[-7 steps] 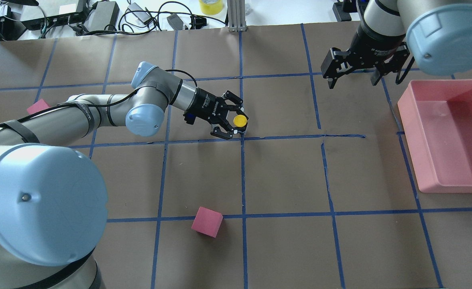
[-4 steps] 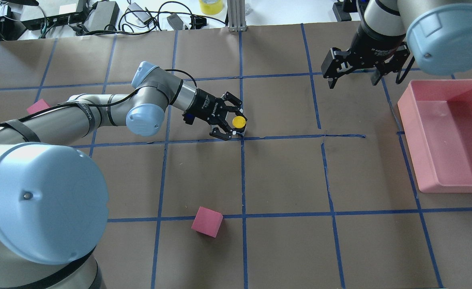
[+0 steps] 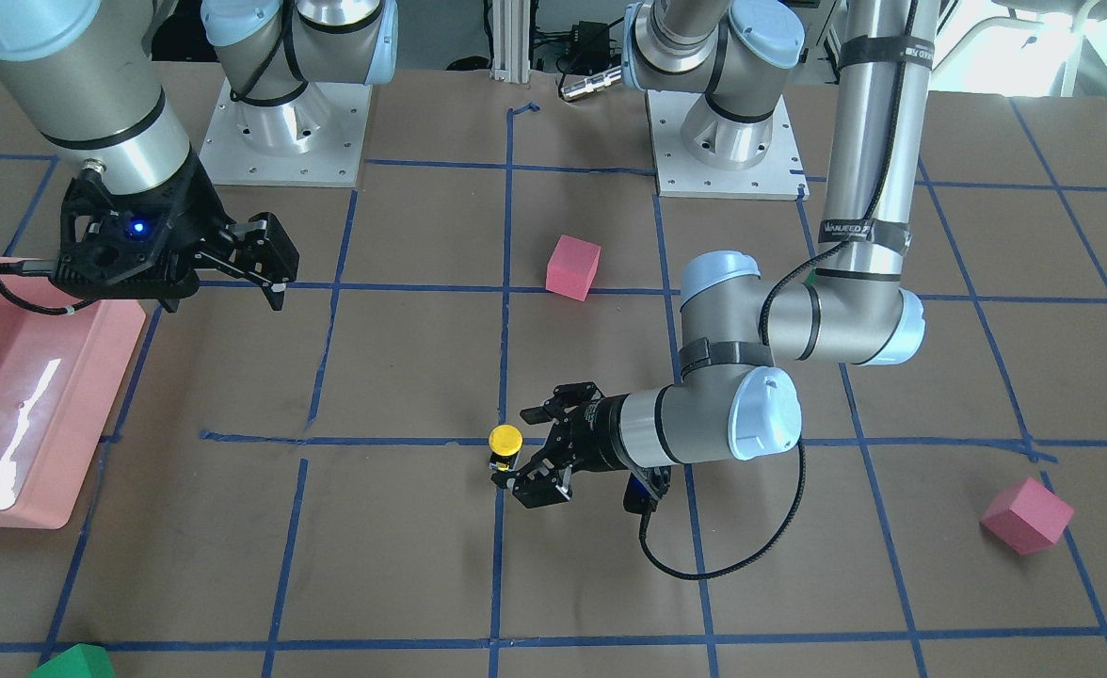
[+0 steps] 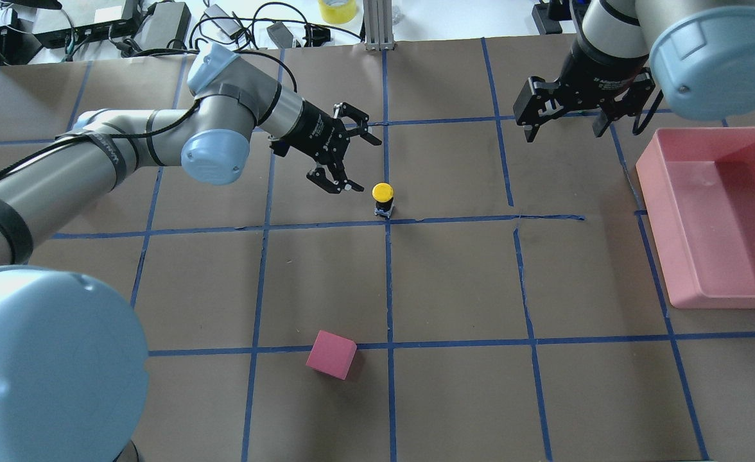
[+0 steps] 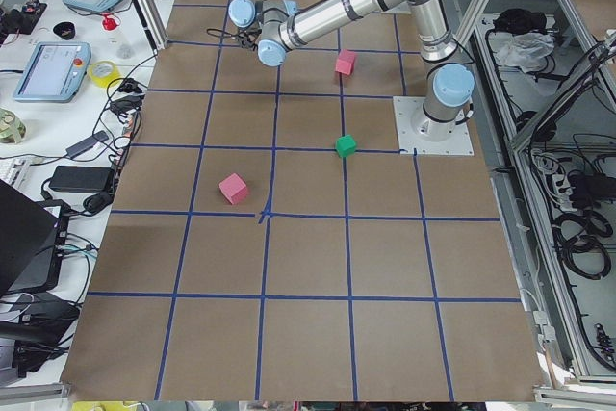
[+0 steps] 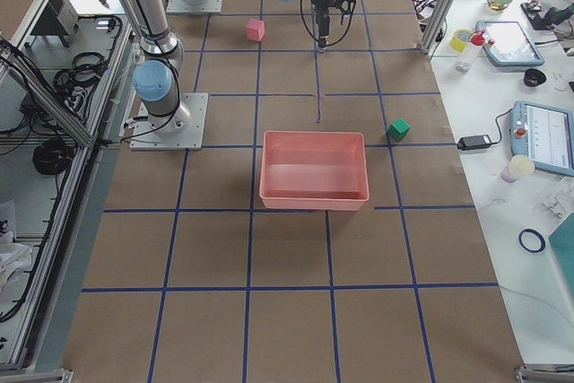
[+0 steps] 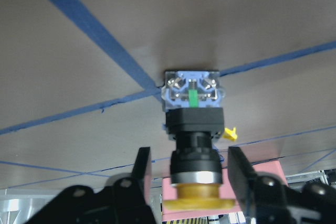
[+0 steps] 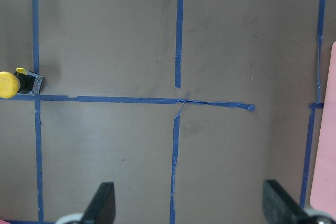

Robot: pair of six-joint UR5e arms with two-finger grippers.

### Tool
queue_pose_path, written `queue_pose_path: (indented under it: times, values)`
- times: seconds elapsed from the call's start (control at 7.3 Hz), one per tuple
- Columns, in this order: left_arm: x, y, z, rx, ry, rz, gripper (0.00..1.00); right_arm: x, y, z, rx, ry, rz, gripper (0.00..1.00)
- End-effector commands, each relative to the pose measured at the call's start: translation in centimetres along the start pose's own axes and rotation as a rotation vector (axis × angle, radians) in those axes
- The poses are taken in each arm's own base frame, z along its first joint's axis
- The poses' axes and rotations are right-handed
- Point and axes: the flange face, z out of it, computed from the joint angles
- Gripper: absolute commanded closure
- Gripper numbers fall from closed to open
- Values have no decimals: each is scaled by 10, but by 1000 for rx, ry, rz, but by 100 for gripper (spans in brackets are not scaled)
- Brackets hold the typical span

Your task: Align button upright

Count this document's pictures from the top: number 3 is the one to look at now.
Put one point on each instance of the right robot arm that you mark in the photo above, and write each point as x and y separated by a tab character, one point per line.
80	73

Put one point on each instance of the pink plastic bin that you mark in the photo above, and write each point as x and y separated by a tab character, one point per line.
59	379

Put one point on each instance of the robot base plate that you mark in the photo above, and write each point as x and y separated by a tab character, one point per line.
728	151
314	141

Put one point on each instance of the aluminium frame post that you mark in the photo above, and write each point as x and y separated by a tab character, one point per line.
510	38

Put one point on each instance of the pink cube far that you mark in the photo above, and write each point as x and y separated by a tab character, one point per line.
1028	517

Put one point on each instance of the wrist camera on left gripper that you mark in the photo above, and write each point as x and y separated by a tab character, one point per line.
645	489

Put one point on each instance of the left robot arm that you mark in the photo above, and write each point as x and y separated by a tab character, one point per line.
734	401

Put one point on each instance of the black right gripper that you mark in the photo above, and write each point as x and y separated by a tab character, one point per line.
198	219

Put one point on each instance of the pink cube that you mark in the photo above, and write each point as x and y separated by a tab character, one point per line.
1028	517
572	267

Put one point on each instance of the yellow push button switch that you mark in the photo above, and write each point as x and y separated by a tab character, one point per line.
505	442

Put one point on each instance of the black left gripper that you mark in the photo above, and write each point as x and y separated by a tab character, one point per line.
597	435

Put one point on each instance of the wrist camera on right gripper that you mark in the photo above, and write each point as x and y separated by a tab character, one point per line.
114	247

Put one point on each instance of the pink cube centre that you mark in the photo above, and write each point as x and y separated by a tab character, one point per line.
572	267

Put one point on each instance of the green cube near bin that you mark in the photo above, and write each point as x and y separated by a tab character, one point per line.
79	661

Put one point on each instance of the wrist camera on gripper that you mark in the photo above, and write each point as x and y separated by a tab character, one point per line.
114	247
645	489

